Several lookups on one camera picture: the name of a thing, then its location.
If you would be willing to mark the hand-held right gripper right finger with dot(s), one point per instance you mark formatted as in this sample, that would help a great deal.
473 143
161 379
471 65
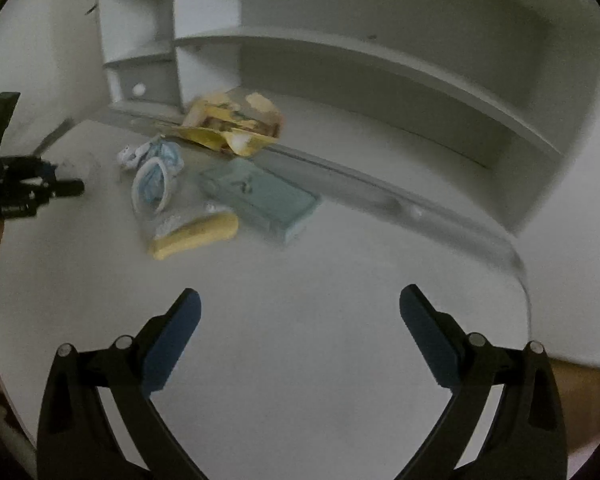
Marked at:
430 340

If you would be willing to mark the teal cardboard box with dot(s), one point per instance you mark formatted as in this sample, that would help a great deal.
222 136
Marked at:
265 200

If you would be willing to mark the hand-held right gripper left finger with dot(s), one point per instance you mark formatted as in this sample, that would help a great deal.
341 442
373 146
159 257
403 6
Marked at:
172 340

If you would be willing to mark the white blue snack packet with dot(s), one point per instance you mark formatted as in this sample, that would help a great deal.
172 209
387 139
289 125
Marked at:
152 185

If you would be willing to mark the white door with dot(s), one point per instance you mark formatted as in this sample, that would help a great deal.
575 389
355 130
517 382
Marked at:
45 35

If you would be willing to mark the white desk shelf unit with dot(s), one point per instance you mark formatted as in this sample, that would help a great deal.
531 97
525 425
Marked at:
380 10

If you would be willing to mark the grey drawer with white knob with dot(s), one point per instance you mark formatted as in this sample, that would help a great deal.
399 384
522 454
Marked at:
160 82

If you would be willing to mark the yellow snack wrapper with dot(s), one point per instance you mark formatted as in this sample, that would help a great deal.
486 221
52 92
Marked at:
215 132

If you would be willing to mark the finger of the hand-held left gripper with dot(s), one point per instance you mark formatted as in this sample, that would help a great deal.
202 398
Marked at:
30 167
67 188

